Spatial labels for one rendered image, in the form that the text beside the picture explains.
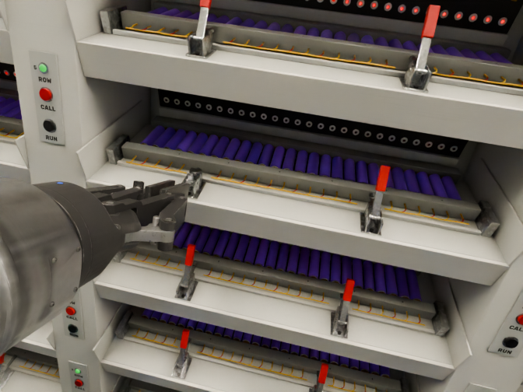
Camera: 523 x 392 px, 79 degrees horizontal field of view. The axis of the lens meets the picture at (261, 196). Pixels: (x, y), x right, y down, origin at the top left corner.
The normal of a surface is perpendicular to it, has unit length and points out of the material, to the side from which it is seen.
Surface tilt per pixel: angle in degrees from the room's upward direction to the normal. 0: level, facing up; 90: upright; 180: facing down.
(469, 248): 18
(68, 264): 90
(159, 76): 108
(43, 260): 71
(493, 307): 90
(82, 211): 46
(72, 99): 90
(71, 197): 33
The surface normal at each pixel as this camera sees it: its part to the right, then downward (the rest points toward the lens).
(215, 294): 0.08, -0.76
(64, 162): -0.17, 0.36
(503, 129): -0.20, 0.62
